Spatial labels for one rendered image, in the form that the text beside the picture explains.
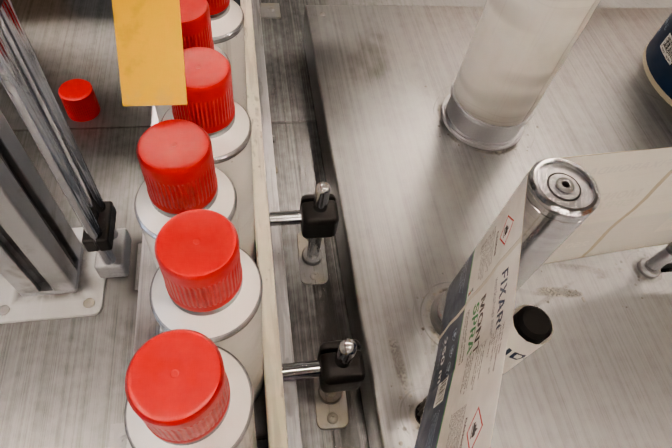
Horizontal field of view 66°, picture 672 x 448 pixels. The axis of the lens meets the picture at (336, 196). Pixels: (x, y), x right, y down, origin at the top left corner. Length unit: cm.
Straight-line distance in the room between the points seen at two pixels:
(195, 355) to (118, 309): 30
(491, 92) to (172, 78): 32
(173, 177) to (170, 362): 8
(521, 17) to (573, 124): 20
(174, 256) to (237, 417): 7
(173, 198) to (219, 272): 6
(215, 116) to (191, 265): 10
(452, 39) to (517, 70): 20
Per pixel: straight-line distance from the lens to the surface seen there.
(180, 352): 20
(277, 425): 36
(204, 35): 32
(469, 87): 51
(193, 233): 22
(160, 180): 24
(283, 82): 64
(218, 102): 28
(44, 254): 45
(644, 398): 49
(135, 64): 27
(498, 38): 48
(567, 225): 29
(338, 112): 54
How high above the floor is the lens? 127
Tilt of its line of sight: 55 degrees down
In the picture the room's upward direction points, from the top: 11 degrees clockwise
